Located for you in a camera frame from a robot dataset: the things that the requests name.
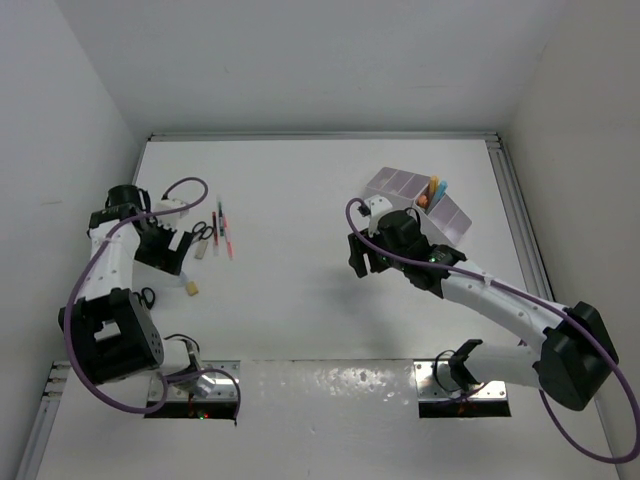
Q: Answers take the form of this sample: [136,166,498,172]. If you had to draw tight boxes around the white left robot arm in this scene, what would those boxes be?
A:
[70,185,194,385]

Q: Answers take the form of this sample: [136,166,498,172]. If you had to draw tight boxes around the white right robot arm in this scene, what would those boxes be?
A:
[348,203,618,411]

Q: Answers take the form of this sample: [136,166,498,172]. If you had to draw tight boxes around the white purple desk organizer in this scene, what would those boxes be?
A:
[363,167,472,247]

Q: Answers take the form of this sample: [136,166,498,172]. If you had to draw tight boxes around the beige eraser stick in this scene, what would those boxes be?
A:
[194,240,208,260]

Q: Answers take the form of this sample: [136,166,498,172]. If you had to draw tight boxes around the green pen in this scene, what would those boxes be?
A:
[216,195,226,238]

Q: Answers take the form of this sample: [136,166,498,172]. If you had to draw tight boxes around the small yellow eraser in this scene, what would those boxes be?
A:
[185,281,199,296]

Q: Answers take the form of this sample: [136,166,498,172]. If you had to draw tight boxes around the pink pen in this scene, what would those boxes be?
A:
[222,215,234,260]

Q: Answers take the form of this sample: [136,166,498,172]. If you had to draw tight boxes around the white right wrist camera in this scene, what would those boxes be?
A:
[358,195,393,237]

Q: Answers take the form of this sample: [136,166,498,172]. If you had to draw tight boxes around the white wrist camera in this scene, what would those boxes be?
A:
[358,195,393,237]
[153,199,189,224]

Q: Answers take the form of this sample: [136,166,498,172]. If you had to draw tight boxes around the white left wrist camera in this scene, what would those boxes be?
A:
[153,199,189,224]

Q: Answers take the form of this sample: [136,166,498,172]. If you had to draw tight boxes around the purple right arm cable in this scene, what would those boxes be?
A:
[345,197,632,464]

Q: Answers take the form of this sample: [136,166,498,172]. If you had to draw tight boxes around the small black handled scissors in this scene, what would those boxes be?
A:
[191,221,215,244]

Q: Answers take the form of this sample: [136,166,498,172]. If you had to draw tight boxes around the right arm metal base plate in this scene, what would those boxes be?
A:
[413,359,508,403]

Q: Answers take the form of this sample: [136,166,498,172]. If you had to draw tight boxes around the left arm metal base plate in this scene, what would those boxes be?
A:
[167,360,241,402]

